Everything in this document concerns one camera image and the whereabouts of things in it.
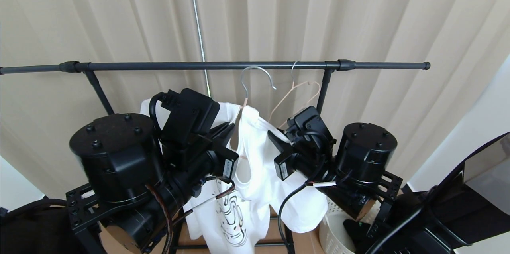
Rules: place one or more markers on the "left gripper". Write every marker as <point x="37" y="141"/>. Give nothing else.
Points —
<point x="187" y="182"/>

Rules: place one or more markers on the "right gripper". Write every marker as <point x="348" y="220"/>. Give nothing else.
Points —
<point x="297" y="164"/>

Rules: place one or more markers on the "white printed t-shirt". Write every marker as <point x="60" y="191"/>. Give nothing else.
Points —
<point x="261" y="154"/>

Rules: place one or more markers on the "pink clothes hanger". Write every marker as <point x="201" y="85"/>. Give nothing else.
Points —
<point x="293" y="74"/>
<point x="243" y="90"/>

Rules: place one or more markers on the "black shorts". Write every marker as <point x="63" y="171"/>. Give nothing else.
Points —
<point x="354" y="238"/>

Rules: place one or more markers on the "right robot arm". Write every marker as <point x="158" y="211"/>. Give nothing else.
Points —
<point x="366" y="154"/>

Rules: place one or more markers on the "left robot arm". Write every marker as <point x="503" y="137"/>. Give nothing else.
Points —
<point x="115" y="158"/>

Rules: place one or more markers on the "white laundry basket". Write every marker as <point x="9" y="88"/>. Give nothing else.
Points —
<point x="332" y="238"/>

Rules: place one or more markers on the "black clothes rack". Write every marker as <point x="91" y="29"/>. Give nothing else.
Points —
<point x="159" y="65"/>

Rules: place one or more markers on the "beige curtain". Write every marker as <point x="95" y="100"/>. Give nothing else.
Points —
<point x="358" y="14"/>

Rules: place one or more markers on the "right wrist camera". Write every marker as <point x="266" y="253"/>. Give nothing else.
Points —
<point x="308" y="122"/>

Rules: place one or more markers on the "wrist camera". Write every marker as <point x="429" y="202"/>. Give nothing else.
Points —
<point x="187" y="114"/>
<point x="308" y="122"/>

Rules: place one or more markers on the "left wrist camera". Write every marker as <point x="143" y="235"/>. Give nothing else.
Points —
<point x="187" y="114"/>

